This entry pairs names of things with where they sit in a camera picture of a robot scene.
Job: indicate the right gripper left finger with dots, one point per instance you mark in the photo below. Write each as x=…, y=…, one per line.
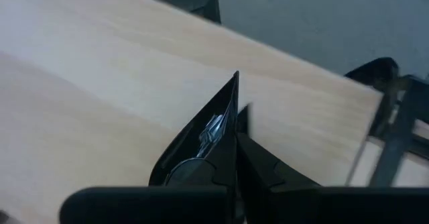
x=214, y=173

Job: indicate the wooden riser shelf black legs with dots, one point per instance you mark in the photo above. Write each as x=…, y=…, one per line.
x=100, y=83

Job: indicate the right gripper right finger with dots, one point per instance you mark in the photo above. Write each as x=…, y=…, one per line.
x=261, y=170

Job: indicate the black teardrop mini plate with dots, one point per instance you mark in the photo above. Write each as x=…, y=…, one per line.
x=184, y=143

